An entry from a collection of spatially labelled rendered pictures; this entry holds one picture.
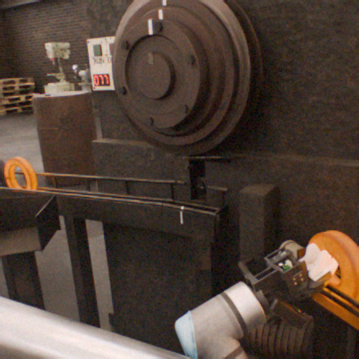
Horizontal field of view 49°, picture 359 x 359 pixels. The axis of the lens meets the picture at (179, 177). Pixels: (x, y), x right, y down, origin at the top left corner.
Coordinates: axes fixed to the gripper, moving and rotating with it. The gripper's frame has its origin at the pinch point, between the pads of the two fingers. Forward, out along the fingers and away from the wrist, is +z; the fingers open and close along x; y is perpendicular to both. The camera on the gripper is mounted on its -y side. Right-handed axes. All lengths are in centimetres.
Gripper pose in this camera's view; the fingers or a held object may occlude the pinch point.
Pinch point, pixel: (335, 260)
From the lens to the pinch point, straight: 92.4
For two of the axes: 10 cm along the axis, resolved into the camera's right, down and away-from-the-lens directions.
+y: -3.5, -8.6, -3.7
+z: 8.7, -4.4, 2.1
